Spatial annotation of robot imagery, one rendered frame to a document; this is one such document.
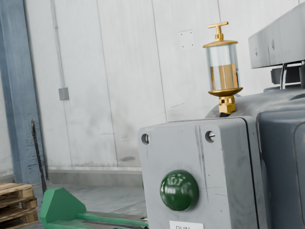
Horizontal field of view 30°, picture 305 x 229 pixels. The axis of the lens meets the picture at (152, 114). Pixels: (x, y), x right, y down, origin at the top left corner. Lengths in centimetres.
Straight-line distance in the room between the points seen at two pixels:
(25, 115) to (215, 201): 861
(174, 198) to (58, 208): 572
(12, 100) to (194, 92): 347
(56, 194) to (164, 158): 573
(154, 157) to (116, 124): 753
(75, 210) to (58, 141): 287
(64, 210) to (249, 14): 293
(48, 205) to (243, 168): 569
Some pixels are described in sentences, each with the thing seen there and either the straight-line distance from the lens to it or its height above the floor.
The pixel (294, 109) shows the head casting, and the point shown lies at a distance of 41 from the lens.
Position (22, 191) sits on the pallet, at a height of 39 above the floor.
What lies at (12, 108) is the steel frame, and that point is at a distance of 933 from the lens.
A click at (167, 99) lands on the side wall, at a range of 725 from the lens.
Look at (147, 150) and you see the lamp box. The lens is 41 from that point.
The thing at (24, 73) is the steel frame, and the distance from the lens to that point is 903.
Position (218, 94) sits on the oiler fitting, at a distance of 46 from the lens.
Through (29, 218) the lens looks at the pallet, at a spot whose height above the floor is 7.
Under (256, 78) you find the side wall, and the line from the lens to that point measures 647.
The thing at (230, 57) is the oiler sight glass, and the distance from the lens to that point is 46.
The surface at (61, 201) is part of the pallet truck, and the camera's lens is 614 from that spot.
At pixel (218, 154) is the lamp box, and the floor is 131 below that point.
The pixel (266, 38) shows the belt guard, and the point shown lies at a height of 140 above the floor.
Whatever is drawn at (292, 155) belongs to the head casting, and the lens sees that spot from 41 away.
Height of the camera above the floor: 136
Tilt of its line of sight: 3 degrees down
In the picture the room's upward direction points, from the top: 7 degrees counter-clockwise
